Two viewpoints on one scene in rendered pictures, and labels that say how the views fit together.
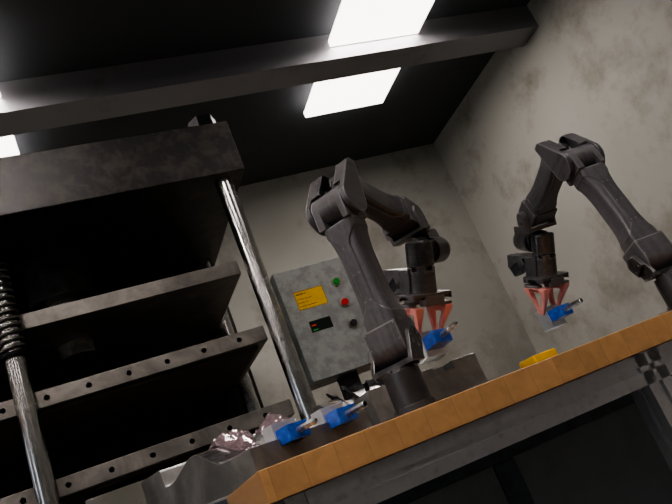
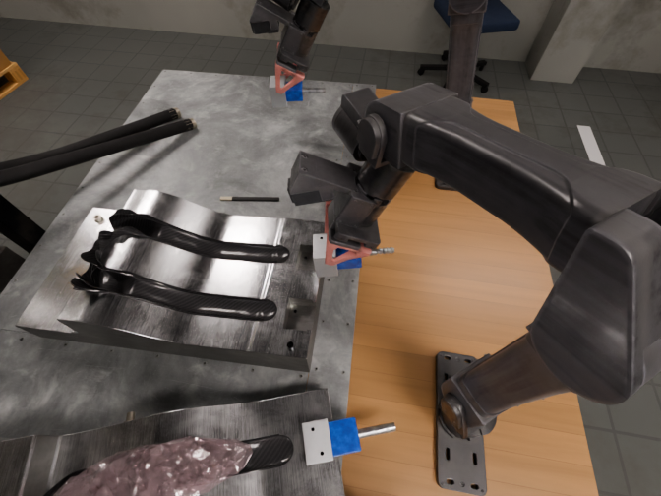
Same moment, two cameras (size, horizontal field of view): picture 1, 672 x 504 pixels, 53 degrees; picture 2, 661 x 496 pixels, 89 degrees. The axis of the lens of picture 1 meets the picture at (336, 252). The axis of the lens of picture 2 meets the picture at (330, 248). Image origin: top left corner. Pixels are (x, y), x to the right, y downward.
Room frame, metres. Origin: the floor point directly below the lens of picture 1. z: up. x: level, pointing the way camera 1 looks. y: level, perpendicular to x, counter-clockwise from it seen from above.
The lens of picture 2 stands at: (1.24, 0.14, 1.40)
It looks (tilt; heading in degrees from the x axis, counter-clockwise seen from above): 57 degrees down; 302
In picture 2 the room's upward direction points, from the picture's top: straight up
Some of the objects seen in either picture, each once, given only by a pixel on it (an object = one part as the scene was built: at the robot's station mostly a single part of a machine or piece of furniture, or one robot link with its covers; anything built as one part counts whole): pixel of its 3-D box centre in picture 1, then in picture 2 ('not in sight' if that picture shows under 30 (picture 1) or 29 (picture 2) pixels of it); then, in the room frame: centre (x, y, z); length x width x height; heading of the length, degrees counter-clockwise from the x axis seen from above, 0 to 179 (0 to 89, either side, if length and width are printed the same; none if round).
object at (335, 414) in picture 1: (344, 414); (350, 435); (1.23, 0.10, 0.85); 0.13 x 0.05 x 0.05; 42
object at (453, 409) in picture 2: (394, 354); (476, 402); (1.11, -0.02, 0.90); 0.09 x 0.06 x 0.06; 60
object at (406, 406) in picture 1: (408, 392); (465, 413); (1.10, -0.02, 0.84); 0.20 x 0.07 x 0.08; 112
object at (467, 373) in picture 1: (385, 407); (183, 272); (1.62, 0.03, 0.87); 0.50 x 0.26 x 0.14; 25
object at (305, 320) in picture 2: not in sight; (300, 318); (1.39, -0.01, 0.87); 0.05 x 0.05 x 0.04; 25
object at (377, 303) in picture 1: (365, 274); (524, 369); (1.12, -0.03, 1.05); 0.07 x 0.06 x 0.33; 60
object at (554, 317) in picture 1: (563, 310); (298, 91); (1.71, -0.47, 0.93); 0.13 x 0.05 x 0.05; 33
